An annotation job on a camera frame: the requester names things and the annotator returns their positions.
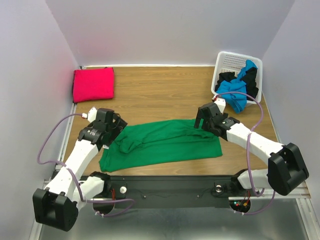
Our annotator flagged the green t shirt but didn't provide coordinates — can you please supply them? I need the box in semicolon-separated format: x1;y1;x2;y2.
99;119;223;173

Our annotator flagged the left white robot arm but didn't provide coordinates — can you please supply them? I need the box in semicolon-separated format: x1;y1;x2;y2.
32;107;127;232

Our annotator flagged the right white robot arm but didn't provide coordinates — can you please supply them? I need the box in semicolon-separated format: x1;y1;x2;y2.
194;99;310;196

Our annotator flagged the blue t shirt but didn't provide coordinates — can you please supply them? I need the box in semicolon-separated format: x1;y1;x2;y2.
217;60;257;114

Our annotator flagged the folded pink t shirt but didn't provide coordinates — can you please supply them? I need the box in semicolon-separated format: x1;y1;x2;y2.
72;67;115;103

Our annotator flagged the black t shirt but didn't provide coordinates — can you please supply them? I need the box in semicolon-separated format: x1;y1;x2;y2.
214;66;259;98

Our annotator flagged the white plastic laundry basket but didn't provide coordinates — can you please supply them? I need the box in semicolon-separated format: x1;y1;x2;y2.
211;51;263;103

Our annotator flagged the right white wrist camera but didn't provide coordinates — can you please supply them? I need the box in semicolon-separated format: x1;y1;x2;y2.
212;96;226;114

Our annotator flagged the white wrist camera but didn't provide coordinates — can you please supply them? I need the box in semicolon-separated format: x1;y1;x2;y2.
212;96;226;114
81;107;98;123

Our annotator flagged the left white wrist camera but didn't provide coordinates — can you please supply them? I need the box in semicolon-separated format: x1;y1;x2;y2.
81;107;98;123

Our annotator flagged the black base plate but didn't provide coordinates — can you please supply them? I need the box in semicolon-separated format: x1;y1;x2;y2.
93;175;248;214

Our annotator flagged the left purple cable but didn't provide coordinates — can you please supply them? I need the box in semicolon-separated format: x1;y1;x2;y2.
36;113;136;218

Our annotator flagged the aluminium frame rail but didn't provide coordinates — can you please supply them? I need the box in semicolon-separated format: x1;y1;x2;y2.
28;67;86;240

